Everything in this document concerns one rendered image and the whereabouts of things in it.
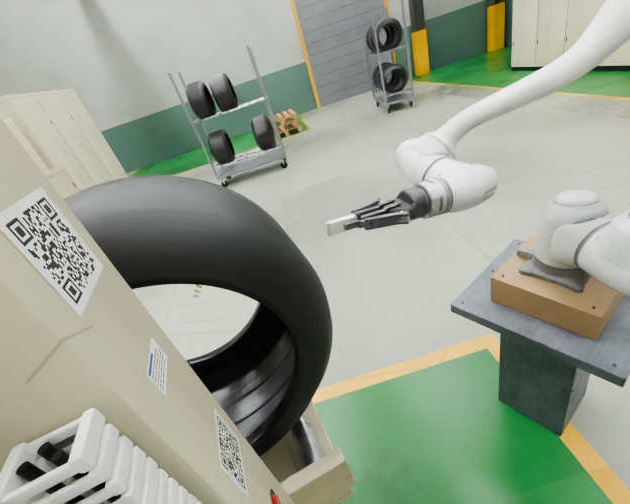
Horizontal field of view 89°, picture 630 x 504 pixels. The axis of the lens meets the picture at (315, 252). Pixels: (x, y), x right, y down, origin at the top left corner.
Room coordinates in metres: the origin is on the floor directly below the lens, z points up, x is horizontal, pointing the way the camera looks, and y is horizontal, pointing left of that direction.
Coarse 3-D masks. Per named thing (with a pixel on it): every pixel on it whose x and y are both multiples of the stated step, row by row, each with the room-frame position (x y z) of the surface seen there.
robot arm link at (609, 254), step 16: (608, 224) 0.64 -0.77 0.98; (624, 224) 0.57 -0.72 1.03; (592, 240) 0.62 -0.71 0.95; (608, 240) 0.58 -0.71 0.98; (624, 240) 0.54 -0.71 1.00; (576, 256) 0.64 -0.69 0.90; (592, 256) 0.60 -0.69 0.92; (608, 256) 0.56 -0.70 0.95; (624, 256) 0.53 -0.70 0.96; (592, 272) 0.59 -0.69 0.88; (608, 272) 0.55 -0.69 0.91; (624, 272) 0.52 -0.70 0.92; (624, 288) 0.51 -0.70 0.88
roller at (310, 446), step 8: (304, 416) 0.44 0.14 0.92; (296, 424) 0.42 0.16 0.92; (304, 424) 0.42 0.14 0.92; (296, 432) 0.40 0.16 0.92; (304, 432) 0.40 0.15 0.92; (312, 432) 0.40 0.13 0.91; (296, 440) 0.39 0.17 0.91; (304, 440) 0.38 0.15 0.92; (312, 440) 0.38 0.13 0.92; (304, 448) 0.37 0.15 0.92; (312, 448) 0.36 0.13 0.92; (320, 448) 0.37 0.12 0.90; (304, 456) 0.35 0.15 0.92; (312, 456) 0.35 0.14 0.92; (320, 456) 0.34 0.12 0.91; (304, 464) 0.34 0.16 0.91
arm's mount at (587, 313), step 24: (528, 240) 0.93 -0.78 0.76; (504, 264) 0.85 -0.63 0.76; (504, 288) 0.77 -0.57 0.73; (528, 288) 0.71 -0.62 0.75; (552, 288) 0.69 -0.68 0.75; (600, 288) 0.63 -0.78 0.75; (528, 312) 0.70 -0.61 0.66; (552, 312) 0.64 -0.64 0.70; (576, 312) 0.59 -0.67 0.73; (600, 312) 0.56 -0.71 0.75
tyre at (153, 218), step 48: (96, 192) 0.52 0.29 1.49; (144, 192) 0.49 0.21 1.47; (192, 192) 0.51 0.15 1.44; (96, 240) 0.38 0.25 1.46; (144, 240) 0.39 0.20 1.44; (192, 240) 0.40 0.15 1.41; (240, 240) 0.42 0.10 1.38; (288, 240) 0.48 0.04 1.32; (240, 288) 0.39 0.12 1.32; (288, 288) 0.41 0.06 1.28; (240, 336) 0.66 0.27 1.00; (288, 336) 0.61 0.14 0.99; (240, 384) 0.58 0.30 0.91; (288, 384) 0.50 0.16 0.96
